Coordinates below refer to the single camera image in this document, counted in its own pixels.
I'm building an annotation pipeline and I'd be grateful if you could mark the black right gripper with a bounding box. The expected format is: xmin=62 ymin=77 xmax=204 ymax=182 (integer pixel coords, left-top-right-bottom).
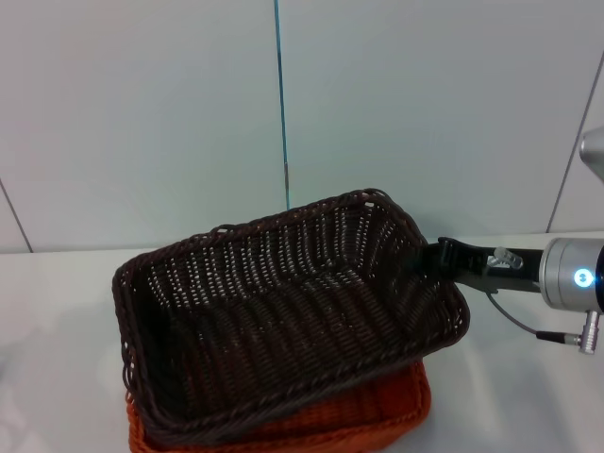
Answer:
xmin=424 ymin=237 xmax=549 ymax=295

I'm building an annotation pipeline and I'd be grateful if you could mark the dark brown woven basket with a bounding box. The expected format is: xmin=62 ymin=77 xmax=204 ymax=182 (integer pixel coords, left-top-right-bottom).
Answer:
xmin=111 ymin=187 xmax=472 ymax=438

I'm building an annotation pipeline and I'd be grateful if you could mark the orange woven plastic basket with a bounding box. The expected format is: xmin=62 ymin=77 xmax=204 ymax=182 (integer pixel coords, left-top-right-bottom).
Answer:
xmin=125 ymin=361 xmax=433 ymax=453

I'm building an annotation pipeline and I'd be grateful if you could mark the grey cable with metal plug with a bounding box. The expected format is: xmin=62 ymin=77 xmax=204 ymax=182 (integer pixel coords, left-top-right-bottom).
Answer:
xmin=484 ymin=246 xmax=604 ymax=360

